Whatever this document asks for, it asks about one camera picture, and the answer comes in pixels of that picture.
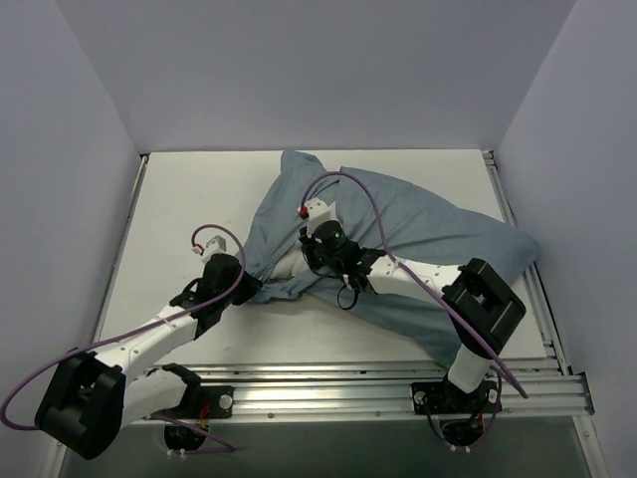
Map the black looped wire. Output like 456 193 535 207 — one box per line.
335 278 362 311

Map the striped blue beige pillowcase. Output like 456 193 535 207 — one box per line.
243 148 543 369

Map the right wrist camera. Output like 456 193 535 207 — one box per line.
299 198 337 237

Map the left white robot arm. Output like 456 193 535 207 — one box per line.
35 253 263 459

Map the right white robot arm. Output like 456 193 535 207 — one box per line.
299 220 527 411

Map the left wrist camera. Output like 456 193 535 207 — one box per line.
191 235 227 263

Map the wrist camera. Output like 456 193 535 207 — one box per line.
191 235 227 263
299 198 337 237

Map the aluminium rail frame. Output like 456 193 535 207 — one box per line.
96 149 592 423

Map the white pillow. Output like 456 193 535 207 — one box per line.
271 248 309 281

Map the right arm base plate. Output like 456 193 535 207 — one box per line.
410 380 502 415

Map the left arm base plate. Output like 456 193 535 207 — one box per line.
152 385 235 420

